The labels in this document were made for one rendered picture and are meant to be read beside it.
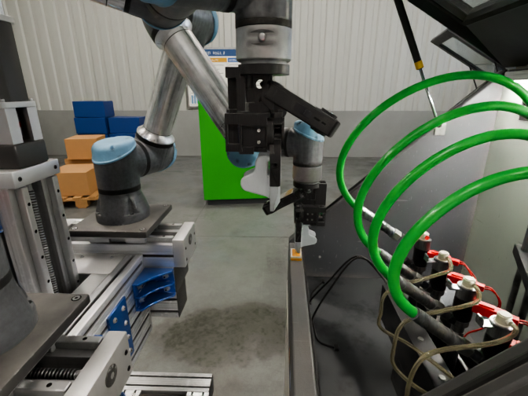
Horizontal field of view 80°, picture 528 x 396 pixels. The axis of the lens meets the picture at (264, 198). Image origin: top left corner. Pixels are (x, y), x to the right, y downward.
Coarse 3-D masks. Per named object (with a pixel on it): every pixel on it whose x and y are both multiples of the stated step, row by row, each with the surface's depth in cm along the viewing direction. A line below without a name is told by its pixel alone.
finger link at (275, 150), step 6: (276, 132) 43; (276, 138) 42; (276, 144) 42; (270, 150) 43; (276, 150) 42; (270, 156) 43; (276, 156) 43; (270, 162) 43; (276, 162) 43; (270, 168) 44; (276, 168) 43; (270, 174) 45; (276, 174) 44; (270, 180) 45; (276, 180) 45; (270, 186) 46; (276, 186) 45
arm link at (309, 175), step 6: (294, 168) 81; (300, 168) 79; (306, 168) 78; (312, 168) 78; (318, 168) 79; (294, 174) 81; (300, 174) 79; (306, 174) 79; (312, 174) 79; (318, 174) 80; (300, 180) 80; (306, 180) 79; (312, 180) 79; (318, 180) 80
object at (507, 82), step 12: (456, 72) 52; (468, 72) 52; (480, 72) 52; (492, 72) 52; (420, 84) 53; (432, 84) 53; (504, 84) 53; (516, 84) 52; (396, 96) 54; (384, 108) 55; (360, 132) 57; (348, 144) 57; (336, 168) 59; (336, 180) 60; (348, 192) 60
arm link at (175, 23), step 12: (96, 0) 43; (108, 0) 42; (120, 0) 43; (132, 0) 43; (132, 12) 45; (144, 12) 45; (156, 12) 43; (156, 24) 48; (168, 24) 47; (180, 24) 50
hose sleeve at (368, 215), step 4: (364, 208) 61; (364, 212) 61; (368, 212) 61; (364, 216) 61; (368, 216) 61; (372, 216) 61; (368, 220) 62; (384, 224) 62; (388, 224) 62; (380, 228) 62; (384, 228) 62; (388, 228) 62; (392, 228) 62; (384, 232) 62; (388, 232) 62; (392, 232) 62
